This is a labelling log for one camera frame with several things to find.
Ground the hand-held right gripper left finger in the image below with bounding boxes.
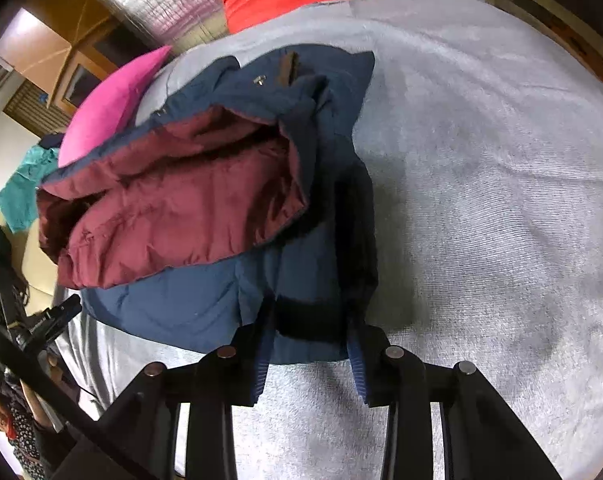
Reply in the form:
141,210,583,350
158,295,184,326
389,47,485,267
99,305,277,480

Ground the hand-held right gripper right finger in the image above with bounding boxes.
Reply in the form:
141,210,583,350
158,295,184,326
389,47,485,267
345,320,565,480

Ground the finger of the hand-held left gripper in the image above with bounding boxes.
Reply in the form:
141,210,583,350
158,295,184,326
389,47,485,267
44,294,82,333

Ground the navy padded jacket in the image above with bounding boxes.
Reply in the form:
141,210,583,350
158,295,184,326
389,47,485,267
36,42,379,366

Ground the person's left forearm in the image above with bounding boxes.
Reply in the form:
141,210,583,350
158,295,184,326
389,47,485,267
19,352,65,433

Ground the beige sofa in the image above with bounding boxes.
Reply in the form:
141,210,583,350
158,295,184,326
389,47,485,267
0,205,62,301

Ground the person's black dotted dress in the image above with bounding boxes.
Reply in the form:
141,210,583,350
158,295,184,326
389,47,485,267
6,400,50,480

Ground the teal garment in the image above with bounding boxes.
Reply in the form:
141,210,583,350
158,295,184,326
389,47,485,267
0,145,50,233

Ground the pink pillow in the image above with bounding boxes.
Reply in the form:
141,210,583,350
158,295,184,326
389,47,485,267
58,45,175,168

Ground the brown slatted door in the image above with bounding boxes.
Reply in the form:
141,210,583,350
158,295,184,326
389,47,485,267
4,82,57,121

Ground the grey blanket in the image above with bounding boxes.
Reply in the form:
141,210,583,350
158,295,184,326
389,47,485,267
56,0,603,480

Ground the wooden low cabinet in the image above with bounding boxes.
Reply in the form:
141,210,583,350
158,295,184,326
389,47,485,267
52,25,150,116

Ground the wooden column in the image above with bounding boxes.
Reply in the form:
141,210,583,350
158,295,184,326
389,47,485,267
0,0,115,58

